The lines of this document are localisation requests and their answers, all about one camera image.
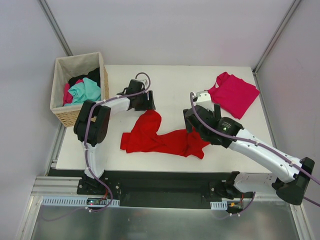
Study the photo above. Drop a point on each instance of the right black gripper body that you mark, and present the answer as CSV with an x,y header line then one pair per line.
x,y
194,121

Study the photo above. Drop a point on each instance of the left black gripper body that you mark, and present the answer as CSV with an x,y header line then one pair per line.
x,y
148,100

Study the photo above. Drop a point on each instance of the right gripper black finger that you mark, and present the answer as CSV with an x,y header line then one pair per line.
x,y
188,119
217,111

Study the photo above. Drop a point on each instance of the magenta t shirt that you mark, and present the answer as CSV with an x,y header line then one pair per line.
x,y
233,94

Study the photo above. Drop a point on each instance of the red t shirt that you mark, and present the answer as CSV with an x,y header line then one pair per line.
x,y
144,138

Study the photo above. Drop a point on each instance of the wicker basket with cloth liner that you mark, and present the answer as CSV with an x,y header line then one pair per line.
x,y
66,68

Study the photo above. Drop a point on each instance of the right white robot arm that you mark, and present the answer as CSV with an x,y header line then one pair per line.
x,y
288,176

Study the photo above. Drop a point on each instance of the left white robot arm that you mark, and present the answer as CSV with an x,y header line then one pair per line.
x,y
92,123

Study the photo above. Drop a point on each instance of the black t shirt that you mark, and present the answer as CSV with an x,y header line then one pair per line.
x,y
93,75

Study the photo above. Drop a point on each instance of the teal t shirt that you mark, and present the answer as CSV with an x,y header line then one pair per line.
x,y
88,90

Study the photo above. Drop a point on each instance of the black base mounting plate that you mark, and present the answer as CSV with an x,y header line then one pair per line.
x,y
147,189

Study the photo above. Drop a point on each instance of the pink t shirt in basket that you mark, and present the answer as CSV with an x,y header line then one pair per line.
x,y
67,96

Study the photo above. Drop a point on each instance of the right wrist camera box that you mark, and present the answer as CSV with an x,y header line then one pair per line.
x,y
204,100

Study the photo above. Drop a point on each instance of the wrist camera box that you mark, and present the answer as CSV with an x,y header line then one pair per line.
x,y
204,100
144,81

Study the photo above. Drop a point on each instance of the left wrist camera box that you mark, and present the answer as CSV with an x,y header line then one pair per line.
x,y
144,81

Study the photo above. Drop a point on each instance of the right white cable duct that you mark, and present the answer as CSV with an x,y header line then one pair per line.
x,y
219,205

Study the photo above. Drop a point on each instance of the white cable duct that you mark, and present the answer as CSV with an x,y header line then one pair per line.
x,y
219,205
68,201

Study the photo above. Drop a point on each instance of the aluminium frame rail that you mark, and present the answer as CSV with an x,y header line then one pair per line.
x,y
55,185

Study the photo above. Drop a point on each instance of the left white cable duct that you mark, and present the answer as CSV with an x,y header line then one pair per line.
x,y
68,201

